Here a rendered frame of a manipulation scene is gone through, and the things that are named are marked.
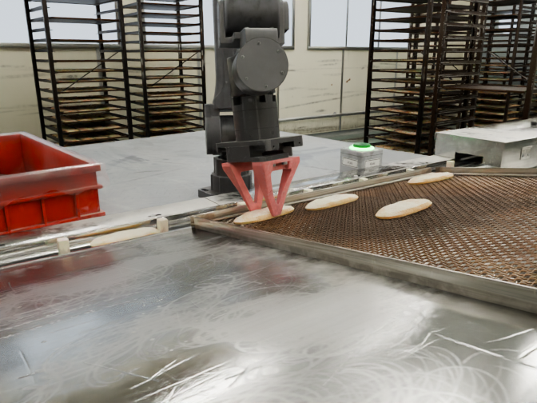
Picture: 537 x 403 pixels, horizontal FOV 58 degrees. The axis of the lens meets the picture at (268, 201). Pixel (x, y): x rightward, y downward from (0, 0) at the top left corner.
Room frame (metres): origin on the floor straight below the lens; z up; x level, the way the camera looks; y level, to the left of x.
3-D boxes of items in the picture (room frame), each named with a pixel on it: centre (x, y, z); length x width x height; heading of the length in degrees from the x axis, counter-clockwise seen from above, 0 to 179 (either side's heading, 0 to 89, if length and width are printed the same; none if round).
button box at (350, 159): (1.10, -0.22, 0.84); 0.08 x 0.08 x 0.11; 35
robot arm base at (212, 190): (0.98, 0.08, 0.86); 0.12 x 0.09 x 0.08; 131
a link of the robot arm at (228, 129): (0.96, 0.07, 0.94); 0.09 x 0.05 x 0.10; 9
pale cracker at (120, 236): (0.65, 0.20, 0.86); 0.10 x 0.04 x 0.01; 125
